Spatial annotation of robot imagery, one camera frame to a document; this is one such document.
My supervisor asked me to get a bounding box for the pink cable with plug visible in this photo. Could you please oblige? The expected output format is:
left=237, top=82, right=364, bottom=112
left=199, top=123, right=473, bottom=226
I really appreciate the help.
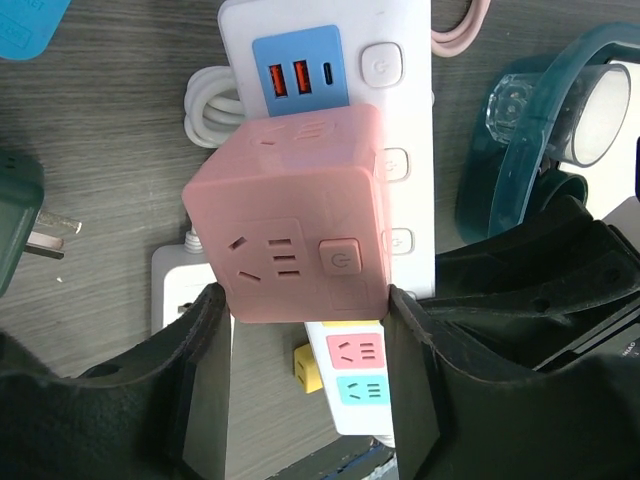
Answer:
left=430, top=0, right=492, bottom=58

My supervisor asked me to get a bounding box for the green dragon cube adapter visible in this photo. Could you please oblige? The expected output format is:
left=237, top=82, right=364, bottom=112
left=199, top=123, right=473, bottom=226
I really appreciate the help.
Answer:
left=1, top=151, right=82, bottom=292

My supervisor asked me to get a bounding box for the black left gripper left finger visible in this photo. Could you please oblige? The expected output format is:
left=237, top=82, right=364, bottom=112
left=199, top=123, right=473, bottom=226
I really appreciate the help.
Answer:
left=1, top=284, right=231, bottom=479

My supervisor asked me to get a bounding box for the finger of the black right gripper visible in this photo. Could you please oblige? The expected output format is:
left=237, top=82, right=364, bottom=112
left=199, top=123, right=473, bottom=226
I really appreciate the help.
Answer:
left=420, top=196, right=639, bottom=370

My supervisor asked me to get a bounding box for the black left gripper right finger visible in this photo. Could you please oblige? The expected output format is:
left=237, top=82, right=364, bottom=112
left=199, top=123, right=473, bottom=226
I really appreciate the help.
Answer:
left=384, top=289, right=639, bottom=479

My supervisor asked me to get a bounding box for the small white usb power strip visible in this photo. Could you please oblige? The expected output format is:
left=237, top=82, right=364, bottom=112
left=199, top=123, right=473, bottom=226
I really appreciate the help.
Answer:
left=150, top=240, right=216, bottom=335

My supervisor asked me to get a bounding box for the white paper sheet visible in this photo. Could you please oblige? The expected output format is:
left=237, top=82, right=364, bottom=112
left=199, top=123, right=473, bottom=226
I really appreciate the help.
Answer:
left=603, top=196, right=639, bottom=230

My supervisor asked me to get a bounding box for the dark green cup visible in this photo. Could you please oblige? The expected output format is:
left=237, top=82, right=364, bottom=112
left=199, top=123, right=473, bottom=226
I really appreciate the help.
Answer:
left=535, top=166, right=589, bottom=209

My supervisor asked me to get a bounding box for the blue plug adapter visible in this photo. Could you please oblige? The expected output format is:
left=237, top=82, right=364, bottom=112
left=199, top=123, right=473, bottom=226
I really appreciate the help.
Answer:
left=0, top=0, right=71, bottom=61

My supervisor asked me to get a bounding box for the pink cube adapter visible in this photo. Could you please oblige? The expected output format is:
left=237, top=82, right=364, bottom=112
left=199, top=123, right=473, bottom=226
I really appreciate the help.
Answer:
left=182, top=104, right=391, bottom=323

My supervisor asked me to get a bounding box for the yellow usb plug adapter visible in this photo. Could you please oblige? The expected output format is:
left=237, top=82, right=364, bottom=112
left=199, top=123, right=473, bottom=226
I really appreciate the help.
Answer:
left=293, top=344, right=323, bottom=394

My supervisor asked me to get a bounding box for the clear glass cup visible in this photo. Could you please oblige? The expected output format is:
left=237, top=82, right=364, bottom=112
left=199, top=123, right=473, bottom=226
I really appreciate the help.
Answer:
left=485, top=63, right=632, bottom=168

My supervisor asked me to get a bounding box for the teal plastic tray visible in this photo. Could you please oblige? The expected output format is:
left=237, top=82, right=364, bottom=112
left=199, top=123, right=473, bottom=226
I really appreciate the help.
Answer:
left=455, top=22, right=639, bottom=244

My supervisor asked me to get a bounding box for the long white power strip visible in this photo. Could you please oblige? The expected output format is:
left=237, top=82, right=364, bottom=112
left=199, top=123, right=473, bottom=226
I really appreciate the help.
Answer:
left=217, top=0, right=436, bottom=437

